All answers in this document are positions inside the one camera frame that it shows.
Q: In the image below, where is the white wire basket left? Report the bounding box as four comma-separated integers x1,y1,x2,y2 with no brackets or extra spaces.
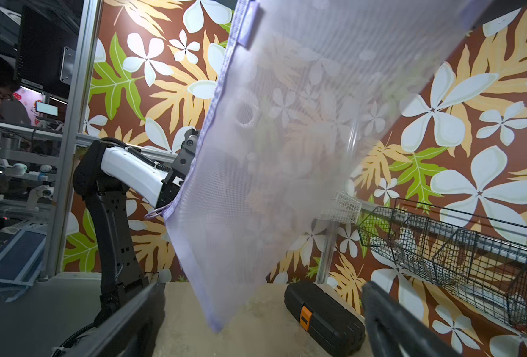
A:
319,192,362,224

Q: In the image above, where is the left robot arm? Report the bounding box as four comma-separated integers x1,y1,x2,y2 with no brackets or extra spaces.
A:
53,128,199,356

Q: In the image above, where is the purple mesh pouch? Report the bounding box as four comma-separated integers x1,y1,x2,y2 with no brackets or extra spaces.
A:
162,1,489,332

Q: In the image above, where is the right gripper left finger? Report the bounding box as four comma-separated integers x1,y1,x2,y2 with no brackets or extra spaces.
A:
65,283,165,356

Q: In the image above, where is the black computer monitor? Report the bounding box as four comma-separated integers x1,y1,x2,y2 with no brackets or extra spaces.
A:
15,6,79,101

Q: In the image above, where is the black wire basket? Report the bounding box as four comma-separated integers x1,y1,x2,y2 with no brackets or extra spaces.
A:
358,207,527,336

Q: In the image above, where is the black plastic tool case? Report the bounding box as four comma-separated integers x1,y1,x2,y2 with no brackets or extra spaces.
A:
284,282,366,356

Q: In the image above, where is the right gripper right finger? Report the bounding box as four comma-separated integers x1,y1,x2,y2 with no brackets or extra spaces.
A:
363,282,459,356

